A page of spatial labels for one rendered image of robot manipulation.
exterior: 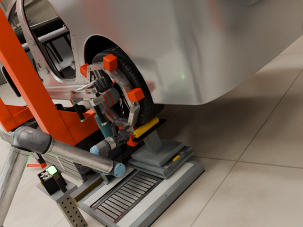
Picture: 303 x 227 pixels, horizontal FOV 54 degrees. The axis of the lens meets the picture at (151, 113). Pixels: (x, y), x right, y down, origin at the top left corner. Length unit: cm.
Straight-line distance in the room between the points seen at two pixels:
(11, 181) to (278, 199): 160
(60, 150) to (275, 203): 134
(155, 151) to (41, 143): 117
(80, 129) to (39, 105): 42
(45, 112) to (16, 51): 52
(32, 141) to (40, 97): 92
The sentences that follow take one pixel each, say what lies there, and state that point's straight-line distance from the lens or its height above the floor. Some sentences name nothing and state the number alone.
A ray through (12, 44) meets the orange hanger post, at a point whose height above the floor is 148.
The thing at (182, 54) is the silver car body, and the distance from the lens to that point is 166.
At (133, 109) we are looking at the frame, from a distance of 212.
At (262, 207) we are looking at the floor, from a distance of 207.
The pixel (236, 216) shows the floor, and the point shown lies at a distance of 206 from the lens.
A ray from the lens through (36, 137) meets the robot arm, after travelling 169.
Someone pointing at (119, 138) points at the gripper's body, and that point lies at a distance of 208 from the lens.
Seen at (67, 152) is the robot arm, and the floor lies 82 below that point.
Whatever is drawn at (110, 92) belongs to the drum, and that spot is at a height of 89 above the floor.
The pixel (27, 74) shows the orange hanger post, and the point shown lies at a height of 123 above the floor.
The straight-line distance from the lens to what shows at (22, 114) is 453.
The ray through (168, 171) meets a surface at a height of 13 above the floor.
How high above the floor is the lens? 141
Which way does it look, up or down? 20 degrees down
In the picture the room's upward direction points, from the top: 23 degrees counter-clockwise
